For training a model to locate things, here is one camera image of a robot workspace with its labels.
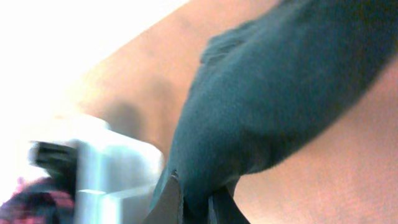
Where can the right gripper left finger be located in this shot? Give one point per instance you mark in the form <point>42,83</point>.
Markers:
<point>169,207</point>

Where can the large black garment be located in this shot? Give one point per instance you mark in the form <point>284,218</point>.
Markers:
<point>59,161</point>

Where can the red navy plaid shirt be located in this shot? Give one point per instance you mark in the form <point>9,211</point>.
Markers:
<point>39,202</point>

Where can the dark navy garment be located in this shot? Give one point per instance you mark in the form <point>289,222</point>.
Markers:
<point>269,86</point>

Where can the clear plastic storage bin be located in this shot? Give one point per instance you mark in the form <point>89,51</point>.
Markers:
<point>116,174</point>

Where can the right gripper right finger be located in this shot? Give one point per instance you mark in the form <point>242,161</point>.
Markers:
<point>222,209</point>

